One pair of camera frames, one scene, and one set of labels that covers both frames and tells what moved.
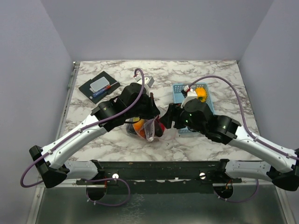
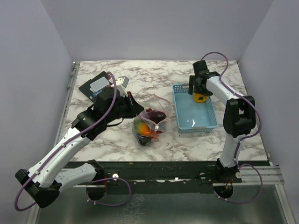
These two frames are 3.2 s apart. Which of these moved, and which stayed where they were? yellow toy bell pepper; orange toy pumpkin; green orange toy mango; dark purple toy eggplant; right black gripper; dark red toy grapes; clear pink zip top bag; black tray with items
Moved: clear pink zip top bag; dark purple toy eggplant; right black gripper; orange toy pumpkin; dark red toy grapes
Stayed: yellow toy bell pepper; black tray with items; green orange toy mango
